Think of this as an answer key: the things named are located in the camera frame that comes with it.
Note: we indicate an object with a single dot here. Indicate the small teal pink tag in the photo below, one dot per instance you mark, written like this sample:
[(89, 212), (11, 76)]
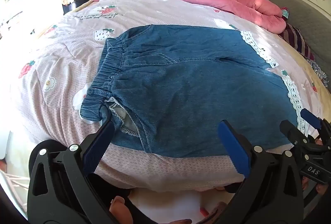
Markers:
[(285, 13)]

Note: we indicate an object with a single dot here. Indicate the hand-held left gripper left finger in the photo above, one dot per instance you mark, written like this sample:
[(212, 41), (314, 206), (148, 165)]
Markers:
[(99, 143)]

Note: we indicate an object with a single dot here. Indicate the person's right hand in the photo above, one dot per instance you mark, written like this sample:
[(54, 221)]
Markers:
[(320, 189)]

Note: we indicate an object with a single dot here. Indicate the pink strawberry printed bedsheet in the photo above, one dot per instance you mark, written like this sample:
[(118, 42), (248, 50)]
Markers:
[(64, 58)]

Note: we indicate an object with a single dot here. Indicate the white dresser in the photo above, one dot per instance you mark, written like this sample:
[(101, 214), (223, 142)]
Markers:
[(38, 1)]

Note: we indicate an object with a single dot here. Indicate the purple striped pillow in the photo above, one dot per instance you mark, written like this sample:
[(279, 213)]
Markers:
[(297, 40)]

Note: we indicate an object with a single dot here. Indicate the dark floral cloth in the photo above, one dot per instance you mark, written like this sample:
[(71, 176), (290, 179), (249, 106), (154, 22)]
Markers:
[(319, 72)]

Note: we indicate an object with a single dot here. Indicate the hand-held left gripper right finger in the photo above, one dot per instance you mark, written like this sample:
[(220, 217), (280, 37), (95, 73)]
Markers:
[(232, 146)]

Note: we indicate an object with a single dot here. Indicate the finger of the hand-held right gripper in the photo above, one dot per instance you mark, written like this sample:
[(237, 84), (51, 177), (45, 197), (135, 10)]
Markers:
[(292, 132), (310, 116)]

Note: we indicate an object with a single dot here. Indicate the beige bedsheet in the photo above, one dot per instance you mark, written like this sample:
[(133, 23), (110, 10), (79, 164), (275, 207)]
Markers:
[(303, 63)]

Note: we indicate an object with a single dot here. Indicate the grey quilted headboard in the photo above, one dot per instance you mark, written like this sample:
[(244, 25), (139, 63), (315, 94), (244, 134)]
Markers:
[(305, 19)]

